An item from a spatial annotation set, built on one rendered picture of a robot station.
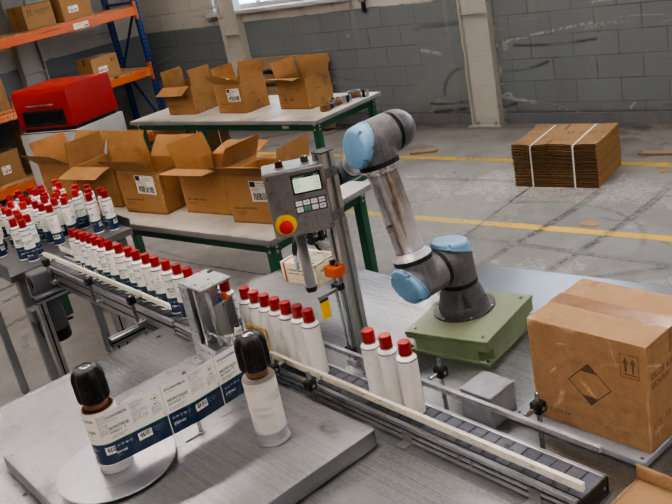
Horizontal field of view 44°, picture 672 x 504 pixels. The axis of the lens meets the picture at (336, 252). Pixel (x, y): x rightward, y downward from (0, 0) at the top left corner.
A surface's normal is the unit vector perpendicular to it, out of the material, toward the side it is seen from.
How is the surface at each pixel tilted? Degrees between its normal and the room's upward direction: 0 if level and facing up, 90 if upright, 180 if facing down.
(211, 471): 0
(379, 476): 0
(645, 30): 90
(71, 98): 90
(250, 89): 89
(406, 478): 0
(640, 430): 90
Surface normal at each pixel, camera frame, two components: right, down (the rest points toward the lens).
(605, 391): -0.72, 0.37
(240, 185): -0.52, 0.42
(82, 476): -0.18, -0.92
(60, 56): 0.76, 0.10
